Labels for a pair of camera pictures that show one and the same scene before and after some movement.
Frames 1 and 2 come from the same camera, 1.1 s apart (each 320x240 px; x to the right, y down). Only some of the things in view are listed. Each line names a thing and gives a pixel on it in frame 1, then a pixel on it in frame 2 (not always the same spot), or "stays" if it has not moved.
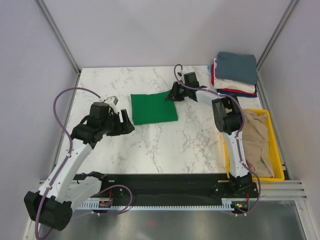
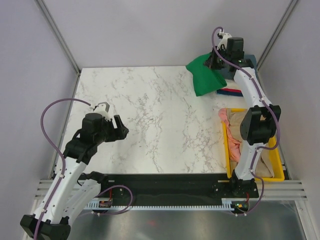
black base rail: (168, 188) stays
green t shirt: (152, 108) -> (206, 80)
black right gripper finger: (174, 93) -> (210, 62)
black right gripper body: (183, 92) -> (219, 63)
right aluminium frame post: (288, 11) stays
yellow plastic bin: (278, 172) stays
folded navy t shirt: (230, 93) stays
